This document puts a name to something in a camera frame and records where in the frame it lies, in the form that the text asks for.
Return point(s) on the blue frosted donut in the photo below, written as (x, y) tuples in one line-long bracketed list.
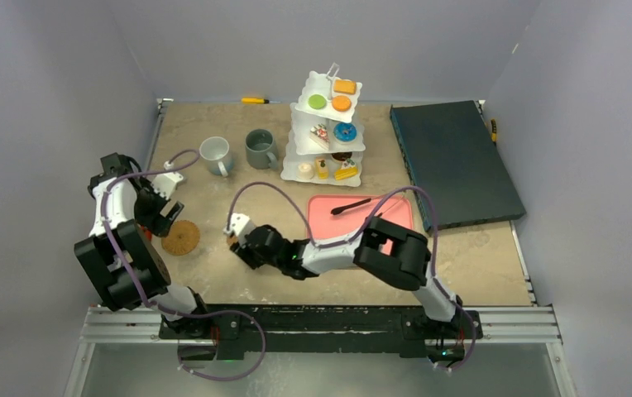
[(345, 132)]

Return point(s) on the black spoon on tray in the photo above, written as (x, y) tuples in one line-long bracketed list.
[(341, 209)]

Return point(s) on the pink serving tray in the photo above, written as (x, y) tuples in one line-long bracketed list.
[(325, 225)]

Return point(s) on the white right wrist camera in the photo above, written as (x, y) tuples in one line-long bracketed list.
[(239, 226)]

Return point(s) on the white triangular fruit cake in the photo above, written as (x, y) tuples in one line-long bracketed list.
[(319, 134)]

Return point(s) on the yellow handled screwdriver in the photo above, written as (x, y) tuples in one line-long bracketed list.
[(251, 100)]

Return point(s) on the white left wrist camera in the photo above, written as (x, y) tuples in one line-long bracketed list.
[(167, 183)]

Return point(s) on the orange round cookie bottom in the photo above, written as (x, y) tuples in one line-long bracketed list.
[(341, 103)]

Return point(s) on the chocolate sprinkle donut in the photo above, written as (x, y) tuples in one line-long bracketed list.
[(341, 156)]

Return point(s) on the green round macaron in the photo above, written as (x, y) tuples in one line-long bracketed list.
[(317, 101)]

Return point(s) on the grey mug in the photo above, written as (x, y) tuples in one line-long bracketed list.
[(261, 150)]

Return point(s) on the white three-tier cake stand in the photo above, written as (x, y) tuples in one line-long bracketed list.
[(300, 148)]

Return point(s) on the yellow black tool right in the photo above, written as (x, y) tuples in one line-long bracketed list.
[(494, 130)]

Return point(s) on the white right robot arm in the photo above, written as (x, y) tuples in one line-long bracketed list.
[(395, 255)]

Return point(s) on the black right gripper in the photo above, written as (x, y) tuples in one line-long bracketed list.
[(240, 247)]

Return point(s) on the white round cake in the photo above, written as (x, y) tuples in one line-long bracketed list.
[(305, 171)]

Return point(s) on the white small cup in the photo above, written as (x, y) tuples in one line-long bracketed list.
[(216, 155)]

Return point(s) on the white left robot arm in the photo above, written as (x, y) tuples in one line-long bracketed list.
[(131, 206)]

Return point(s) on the orange rectangular biscuit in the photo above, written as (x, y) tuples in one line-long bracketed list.
[(345, 86)]

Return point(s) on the red handled adjustable wrench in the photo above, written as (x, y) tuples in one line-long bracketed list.
[(148, 235)]

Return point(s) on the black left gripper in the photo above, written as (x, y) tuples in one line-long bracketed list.
[(155, 222)]

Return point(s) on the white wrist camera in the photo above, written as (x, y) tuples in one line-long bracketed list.
[(239, 226), (167, 183)]

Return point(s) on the yellow triangular sprinkle cake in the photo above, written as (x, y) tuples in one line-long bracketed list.
[(348, 169)]

